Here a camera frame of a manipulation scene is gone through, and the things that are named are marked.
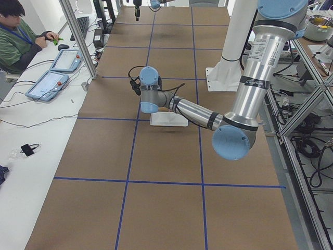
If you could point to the black computer mouse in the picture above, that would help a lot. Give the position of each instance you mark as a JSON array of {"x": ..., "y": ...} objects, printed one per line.
[{"x": 63, "y": 46}]

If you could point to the aluminium frame post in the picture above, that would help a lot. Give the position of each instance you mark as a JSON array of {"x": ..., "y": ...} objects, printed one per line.
[{"x": 79, "y": 39}]

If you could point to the black keyboard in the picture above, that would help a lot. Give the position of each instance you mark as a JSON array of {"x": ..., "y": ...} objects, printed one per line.
[{"x": 83, "y": 23}]

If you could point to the blue teach pendant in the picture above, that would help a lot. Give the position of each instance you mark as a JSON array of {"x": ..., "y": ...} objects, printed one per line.
[
  {"x": 66, "y": 61},
  {"x": 47, "y": 86}
]

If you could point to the white towel rack base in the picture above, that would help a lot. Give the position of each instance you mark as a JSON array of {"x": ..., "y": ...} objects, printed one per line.
[{"x": 168, "y": 119}]

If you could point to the aluminium side frame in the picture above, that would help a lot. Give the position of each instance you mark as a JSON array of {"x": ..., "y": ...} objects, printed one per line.
[{"x": 299, "y": 129}]

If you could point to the seated person green shirt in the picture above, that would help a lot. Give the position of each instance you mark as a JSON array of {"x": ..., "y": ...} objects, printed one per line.
[{"x": 19, "y": 43}]

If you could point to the upper blue teach pendant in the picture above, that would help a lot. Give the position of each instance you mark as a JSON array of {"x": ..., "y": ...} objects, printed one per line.
[{"x": 66, "y": 61}]

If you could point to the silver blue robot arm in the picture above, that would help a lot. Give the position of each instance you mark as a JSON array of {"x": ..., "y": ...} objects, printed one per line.
[
  {"x": 234, "y": 132},
  {"x": 155, "y": 5}
]

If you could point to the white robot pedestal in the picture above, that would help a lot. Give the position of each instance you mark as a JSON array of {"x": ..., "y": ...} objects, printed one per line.
[{"x": 226, "y": 74}]

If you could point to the black adapter with cable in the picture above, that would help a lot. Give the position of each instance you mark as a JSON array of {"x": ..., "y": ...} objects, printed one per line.
[{"x": 28, "y": 149}]

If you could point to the lower blue teach pendant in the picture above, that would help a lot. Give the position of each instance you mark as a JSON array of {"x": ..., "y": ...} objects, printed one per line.
[{"x": 47, "y": 86}]

